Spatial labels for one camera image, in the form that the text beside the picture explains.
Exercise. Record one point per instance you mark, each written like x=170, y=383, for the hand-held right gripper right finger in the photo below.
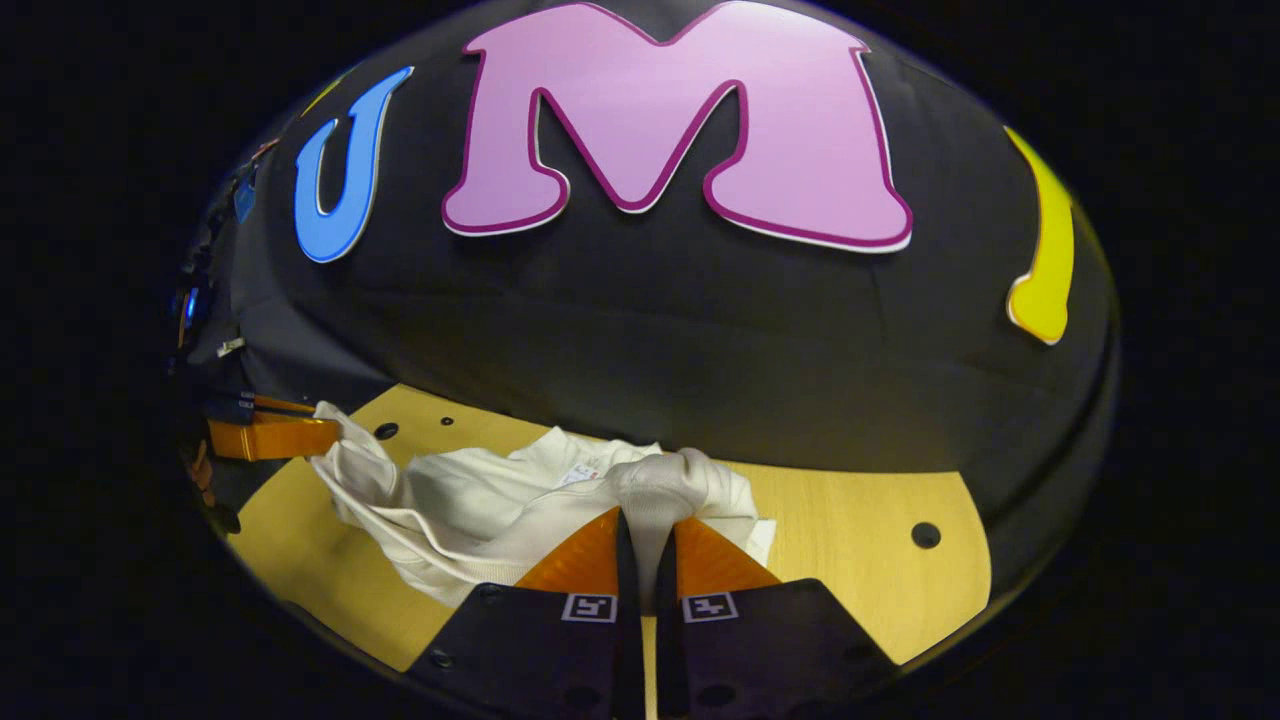
x=668, y=610

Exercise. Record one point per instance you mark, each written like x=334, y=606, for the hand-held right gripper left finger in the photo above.
x=620, y=600

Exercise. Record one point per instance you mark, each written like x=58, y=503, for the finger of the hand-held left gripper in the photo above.
x=270, y=438
x=245, y=403

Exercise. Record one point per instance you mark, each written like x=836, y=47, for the white sweatshirt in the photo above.
x=470, y=510

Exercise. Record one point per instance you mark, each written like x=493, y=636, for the small white cloth tag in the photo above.
x=230, y=347

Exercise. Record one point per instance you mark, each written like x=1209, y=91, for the black backdrop cloth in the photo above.
x=650, y=330

